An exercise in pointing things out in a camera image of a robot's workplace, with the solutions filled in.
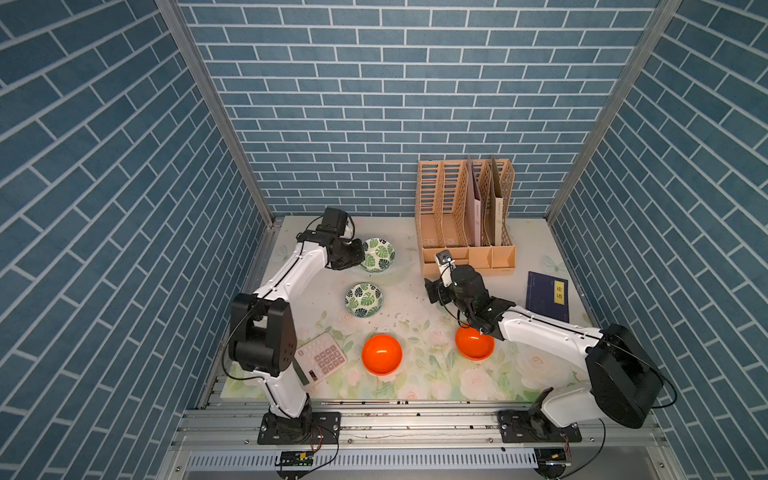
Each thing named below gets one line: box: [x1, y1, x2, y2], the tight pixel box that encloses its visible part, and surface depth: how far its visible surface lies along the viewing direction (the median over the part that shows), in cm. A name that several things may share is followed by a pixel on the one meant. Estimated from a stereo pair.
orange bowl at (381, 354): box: [361, 334, 403, 376], surface depth 84 cm
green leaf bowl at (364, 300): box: [345, 283, 384, 318], surface depth 97 cm
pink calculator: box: [292, 332, 348, 389], surface depth 85 cm
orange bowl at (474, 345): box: [455, 323, 495, 361], surface depth 86 cm
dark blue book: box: [526, 271, 570, 323], surface depth 101 cm
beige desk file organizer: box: [415, 158, 516, 277], surface depth 107 cm
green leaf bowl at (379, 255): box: [359, 237, 396, 273], surface depth 93 cm
